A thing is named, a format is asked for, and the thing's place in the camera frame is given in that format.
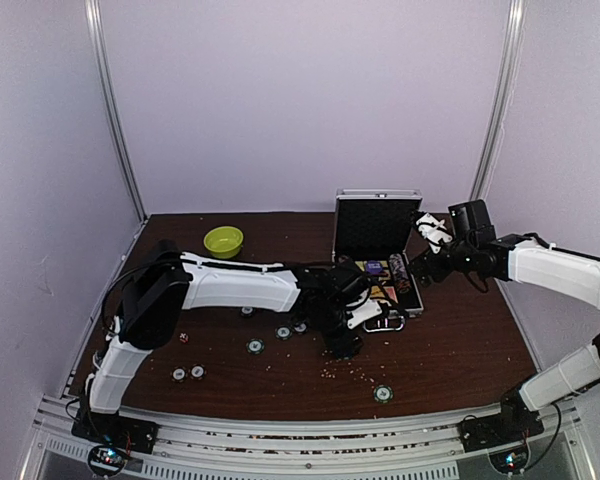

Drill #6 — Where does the green bowl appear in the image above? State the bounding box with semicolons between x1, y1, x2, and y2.
203;226;244;259

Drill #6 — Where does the front aluminium rail base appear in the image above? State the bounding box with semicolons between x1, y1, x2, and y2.
15;395;600;479

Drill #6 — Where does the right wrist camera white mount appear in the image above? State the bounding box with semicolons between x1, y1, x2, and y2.
414;212;453;254

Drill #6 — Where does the chip row in case right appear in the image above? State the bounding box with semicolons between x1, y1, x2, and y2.
388;254;413;295

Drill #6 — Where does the red chip front left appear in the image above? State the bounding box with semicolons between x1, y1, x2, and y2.
171;367;187;383

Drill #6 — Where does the right aluminium frame post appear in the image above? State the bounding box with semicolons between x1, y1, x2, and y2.
470;0;527;200

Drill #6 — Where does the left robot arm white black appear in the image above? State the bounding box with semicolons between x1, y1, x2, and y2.
73;240;382;445

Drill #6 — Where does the aluminium frame post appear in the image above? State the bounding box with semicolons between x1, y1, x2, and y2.
470;0;527;200
84;0;148;223

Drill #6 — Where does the left aluminium frame post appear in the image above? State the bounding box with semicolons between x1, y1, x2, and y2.
84;0;148;223

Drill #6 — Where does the red chip front right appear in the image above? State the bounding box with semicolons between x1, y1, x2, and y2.
189;364;206;380

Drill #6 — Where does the green poker chip front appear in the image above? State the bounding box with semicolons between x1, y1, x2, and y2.
373;385;394;404

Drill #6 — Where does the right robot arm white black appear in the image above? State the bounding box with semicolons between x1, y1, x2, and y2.
411;200;600;451

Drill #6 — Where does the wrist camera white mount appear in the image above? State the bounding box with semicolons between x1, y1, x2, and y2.
414;212;453;254
346;299;391;330

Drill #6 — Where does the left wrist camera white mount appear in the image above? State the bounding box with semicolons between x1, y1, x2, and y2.
346;299;391;330

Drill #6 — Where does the purple round button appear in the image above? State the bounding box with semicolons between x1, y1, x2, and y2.
365;260;386;276

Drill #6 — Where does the aluminium poker case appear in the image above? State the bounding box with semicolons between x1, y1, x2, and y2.
332;189;424;333

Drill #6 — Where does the green poker chip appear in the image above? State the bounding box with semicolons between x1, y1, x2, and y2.
246;338;265;355
373;385;394;404
275;325;293;341

